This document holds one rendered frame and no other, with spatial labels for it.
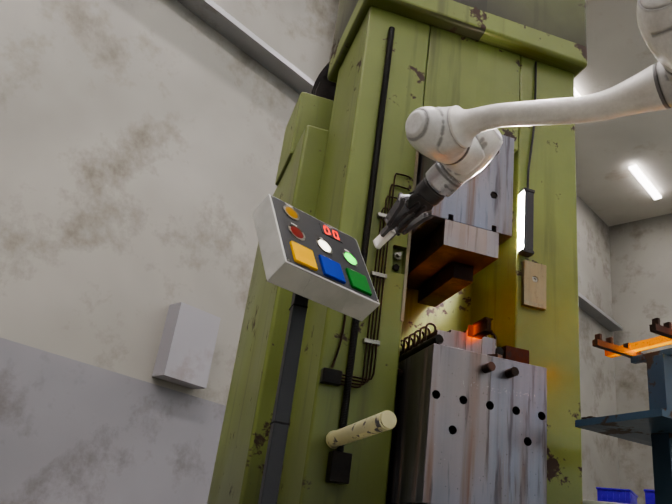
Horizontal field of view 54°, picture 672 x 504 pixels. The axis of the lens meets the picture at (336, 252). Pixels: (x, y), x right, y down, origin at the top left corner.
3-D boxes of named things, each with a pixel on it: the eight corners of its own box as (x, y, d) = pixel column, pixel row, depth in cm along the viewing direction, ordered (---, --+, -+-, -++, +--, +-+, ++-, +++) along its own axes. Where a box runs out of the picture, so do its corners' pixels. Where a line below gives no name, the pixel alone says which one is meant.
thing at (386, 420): (397, 433, 157) (399, 410, 159) (376, 429, 155) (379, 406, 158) (341, 450, 196) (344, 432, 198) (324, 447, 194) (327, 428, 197)
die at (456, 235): (498, 258, 221) (499, 233, 224) (443, 244, 216) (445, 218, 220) (443, 296, 258) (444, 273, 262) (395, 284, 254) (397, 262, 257)
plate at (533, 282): (546, 309, 233) (546, 265, 240) (523, 304, 232) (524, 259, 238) (543, 311, 235) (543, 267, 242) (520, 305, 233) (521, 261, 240)
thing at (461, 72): (518, 150, 259) (520, 54, 278) (421, 121, 250) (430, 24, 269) (466, 198, 298) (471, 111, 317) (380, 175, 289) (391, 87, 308)
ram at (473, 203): (534, 242, 227) (535, 144, 244) (431, 214, 219) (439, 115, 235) (475, 281, 265) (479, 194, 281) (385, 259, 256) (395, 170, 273)
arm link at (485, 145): (452, 163, 179) (424, 147, 170) (494, 121, 173) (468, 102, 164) (472, 190, 173) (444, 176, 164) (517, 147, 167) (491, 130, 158)
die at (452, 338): (495, 362, 206) (495, 336, 210) (436, 349, 202) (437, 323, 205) (437, 386, 243) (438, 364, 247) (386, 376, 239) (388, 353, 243)
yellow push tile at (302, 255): (318, 269, 173) (312, 250, 178) (296, 259, 169) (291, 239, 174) (314, 274, 173) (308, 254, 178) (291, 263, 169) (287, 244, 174)
